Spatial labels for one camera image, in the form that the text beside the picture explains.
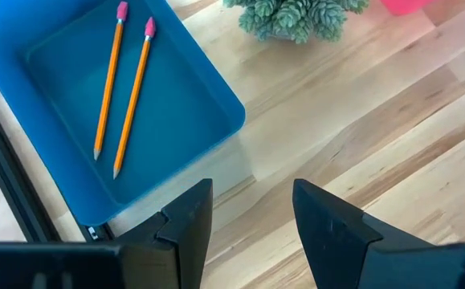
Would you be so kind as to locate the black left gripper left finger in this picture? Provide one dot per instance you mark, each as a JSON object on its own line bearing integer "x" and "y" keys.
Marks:
{"x": 184, "y": 241}

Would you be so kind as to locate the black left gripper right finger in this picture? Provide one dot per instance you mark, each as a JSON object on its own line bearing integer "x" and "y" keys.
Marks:
{"x": 336, "y": 249}

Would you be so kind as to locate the orange pencil with pink eraser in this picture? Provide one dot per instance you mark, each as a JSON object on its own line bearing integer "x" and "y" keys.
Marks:
{"x": 109, "y": 80}
{"x": 133, "y": 98}

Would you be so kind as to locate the blue plastic bin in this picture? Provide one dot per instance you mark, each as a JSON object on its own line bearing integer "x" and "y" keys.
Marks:
{"x": 176, "y": 112}

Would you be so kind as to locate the green succulent in white pot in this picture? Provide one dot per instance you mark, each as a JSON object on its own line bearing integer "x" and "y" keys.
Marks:
{"x": 296, "y": 18}

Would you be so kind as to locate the pink plastic bin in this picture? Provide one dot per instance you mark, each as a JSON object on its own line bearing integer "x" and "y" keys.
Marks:
{"x": 405, "y": 6}

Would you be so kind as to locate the black aluminium table frame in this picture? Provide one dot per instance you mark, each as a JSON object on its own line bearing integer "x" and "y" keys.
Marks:
{"x": 17, "y": 180}

